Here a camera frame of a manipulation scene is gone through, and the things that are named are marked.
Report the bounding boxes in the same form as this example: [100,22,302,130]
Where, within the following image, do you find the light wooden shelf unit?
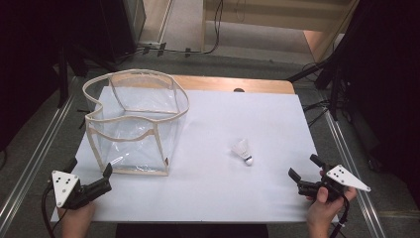
[200,0,362,64]

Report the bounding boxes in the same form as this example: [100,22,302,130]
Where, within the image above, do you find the dark curtain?
[0,0,103,153]
[330,0,420,212]

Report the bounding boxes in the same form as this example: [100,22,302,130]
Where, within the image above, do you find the clear bag with beige trim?
[81,67,191,178]

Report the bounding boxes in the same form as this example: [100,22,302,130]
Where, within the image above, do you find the black metal stand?
[56,44,71,109]

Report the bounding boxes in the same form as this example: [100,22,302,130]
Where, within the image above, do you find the black tripod stand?
[286,58,345,122]

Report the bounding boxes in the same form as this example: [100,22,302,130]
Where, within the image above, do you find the person's dark clothing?
[115,223,269,238]

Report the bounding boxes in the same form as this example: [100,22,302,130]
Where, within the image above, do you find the white table sheet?
[50,85,340,223]

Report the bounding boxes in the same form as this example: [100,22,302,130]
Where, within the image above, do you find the black floor cables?
[301,98,332,128]

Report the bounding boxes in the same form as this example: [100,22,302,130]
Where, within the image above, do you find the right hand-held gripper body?
[296,164,371,203]

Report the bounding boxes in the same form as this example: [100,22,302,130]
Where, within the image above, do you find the black hanging cable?
[184,0,225,57]

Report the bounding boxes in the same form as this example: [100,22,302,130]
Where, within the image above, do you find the metal floor rail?
[0,93,78,229]
[323,107,388,238]

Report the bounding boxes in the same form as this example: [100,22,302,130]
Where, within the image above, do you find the person's right hand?
[305,185,359,230]

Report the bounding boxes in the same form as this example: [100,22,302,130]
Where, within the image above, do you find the black cabinet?
[98,0,148,63]

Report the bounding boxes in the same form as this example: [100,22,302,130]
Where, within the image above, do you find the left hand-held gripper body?
[52,170,113,210]

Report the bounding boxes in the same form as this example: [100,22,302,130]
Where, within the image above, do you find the person's left hand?
[56,201,97,230]

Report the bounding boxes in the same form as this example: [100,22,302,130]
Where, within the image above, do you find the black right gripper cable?
[328,194,352,238]

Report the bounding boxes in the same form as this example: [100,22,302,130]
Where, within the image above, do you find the wooden table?
[170,74,296,95]

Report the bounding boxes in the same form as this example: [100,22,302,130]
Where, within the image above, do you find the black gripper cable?
[328,194,352,238]
[41,184,57,238]

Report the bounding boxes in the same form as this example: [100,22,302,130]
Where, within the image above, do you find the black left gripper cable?
[41,184,57,238]

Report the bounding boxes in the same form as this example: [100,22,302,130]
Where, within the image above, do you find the white shuttlecock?
[230,138,255,167]

